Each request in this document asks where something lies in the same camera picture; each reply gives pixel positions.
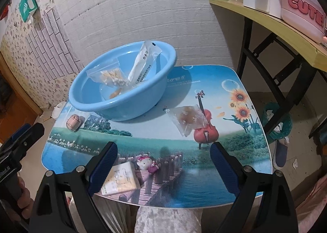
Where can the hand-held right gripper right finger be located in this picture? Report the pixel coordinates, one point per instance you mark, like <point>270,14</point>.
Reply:
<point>222,169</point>

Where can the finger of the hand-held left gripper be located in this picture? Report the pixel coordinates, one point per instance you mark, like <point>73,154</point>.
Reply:
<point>19,133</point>
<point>33,133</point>

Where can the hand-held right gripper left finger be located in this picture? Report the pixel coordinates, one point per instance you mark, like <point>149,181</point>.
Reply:
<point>103,169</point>

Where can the white rectangular pack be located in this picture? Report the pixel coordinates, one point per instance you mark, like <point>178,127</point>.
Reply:
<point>120,178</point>

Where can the small pink case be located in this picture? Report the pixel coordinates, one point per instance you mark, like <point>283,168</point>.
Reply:
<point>74,122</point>

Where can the pink white cat figure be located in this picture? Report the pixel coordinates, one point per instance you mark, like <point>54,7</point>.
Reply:
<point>148,164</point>

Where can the blue plastic basin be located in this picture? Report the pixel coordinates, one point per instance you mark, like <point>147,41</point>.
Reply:
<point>122,113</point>

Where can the small clear bag brown contents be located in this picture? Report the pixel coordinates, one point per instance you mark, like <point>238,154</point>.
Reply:
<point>187,119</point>

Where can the clear bag of cotton swabs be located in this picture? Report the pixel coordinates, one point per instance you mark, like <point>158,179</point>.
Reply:
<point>112,76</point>

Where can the long white packet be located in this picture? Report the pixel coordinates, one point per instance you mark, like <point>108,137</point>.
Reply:
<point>143,62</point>

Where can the picture printed desktop table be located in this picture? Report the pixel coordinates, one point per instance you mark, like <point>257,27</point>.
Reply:
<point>166,136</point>

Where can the person's left hand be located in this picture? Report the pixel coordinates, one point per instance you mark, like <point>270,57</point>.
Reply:
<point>25,199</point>

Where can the brown wooden door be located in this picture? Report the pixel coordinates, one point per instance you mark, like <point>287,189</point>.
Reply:
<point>15,105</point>

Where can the white round floor device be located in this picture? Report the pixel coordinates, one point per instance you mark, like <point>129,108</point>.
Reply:
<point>57,111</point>

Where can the grey blue slipper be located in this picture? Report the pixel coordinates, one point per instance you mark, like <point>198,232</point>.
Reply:
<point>281,153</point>

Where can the person's white patterned pants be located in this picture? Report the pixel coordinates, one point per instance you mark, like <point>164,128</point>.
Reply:
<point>166,220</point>

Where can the teal trash bin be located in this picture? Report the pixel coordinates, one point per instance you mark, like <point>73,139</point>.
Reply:
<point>284,125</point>

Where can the pink cloth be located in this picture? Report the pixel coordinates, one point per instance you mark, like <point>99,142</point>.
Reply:
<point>314,202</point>

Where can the green hanging packet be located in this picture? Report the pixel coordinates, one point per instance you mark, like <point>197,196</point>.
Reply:
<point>28,5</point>

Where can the yellow folding table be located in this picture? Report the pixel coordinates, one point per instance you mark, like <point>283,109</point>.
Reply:
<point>276,21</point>

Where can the pink lettered container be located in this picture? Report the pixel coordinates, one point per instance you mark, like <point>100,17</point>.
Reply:
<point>301,11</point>

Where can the red wall sign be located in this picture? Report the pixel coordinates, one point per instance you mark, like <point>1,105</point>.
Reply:
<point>3,13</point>

